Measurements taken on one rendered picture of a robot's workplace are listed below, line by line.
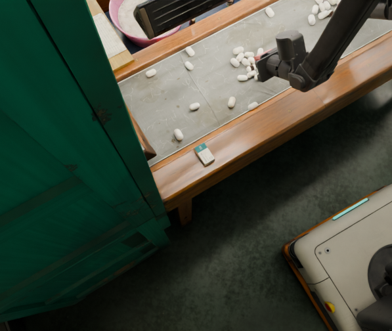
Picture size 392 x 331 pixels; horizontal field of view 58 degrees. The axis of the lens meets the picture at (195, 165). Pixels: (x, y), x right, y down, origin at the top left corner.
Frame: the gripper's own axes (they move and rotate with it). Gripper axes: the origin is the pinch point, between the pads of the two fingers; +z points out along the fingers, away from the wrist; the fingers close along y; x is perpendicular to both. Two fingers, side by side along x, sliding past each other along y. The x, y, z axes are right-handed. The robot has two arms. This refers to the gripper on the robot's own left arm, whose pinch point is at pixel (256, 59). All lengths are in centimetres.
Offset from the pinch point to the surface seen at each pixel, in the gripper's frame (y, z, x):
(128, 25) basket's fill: 25.5, 34.0, -18.0
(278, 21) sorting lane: -19.3, 14.2, -2.3
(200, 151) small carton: 29.6, -9.5, 12.8
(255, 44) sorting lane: -7.1, 11.4, 0.3
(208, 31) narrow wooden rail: 4.6, 18.3, -8.6
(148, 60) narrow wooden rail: 27.0, 18.7, -8.8
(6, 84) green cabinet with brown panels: 55, -65, -36
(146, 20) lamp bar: 30.2, -11.1, -25.6
